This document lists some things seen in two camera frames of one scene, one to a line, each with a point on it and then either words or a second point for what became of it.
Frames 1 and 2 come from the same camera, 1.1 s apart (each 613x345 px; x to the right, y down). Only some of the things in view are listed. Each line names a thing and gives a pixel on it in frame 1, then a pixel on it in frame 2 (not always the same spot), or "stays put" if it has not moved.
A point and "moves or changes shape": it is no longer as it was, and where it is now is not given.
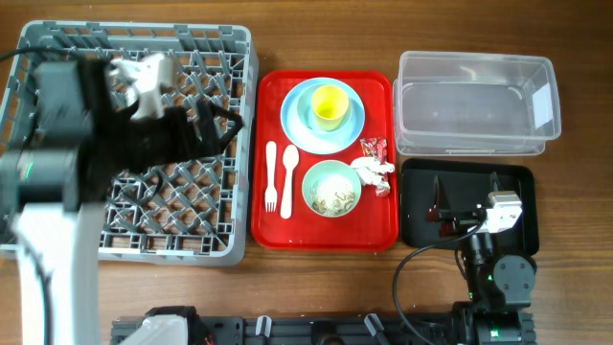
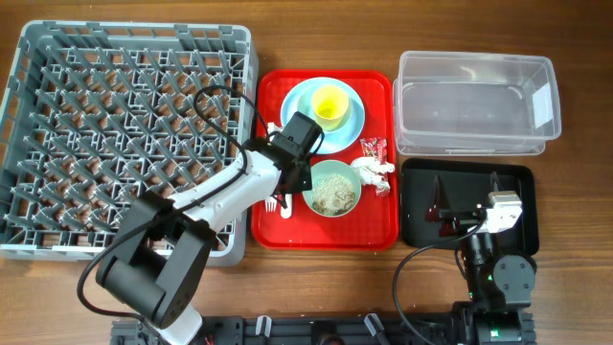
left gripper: x=171 y=130 → x=306 y=181
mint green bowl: x=331 y=188 stays put
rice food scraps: x=339 y=205 moves or changes shape
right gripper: x=440 y=211 stays put
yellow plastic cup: x=330 y=104 stays put
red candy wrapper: x=376 y=148 stays put
